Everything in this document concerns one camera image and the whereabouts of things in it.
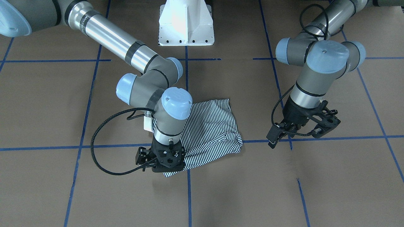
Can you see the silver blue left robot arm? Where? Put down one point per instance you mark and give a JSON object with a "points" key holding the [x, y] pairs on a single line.
{"points": [[322, 60]]}

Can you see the blue tape line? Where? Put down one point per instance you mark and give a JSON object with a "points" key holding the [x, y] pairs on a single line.
{"points": [[370, 99]]}

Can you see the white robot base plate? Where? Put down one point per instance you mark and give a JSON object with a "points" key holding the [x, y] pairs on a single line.
{"points": [[186, 23]]}

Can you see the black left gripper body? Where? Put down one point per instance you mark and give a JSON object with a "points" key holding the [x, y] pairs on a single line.
{"points": [[294, 116]]}

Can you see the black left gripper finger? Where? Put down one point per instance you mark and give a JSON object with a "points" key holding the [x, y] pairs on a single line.
{"points": [[272, 144]]}

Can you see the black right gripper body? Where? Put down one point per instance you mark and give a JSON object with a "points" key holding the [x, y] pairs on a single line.
{"points": [[142, 157]]}

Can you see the blue tape line crosswise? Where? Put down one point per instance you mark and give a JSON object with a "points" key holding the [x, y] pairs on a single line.
{"points": [[148, 144], [183, 59]]}

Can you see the blue tape line lengthwise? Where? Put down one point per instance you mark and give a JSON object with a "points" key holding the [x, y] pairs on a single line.
{"points": [[81, 144], [272, 59]]}

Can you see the blue white striped polo shirt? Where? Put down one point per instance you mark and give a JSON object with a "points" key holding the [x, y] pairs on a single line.
{"points": [[210, 133]]}

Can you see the blue tape line far crosswise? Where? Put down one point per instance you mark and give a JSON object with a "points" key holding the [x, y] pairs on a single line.
{"points": [[183, 59]]}

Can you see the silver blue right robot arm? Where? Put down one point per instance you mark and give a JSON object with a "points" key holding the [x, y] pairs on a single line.
{"points": [[153, 92]]}

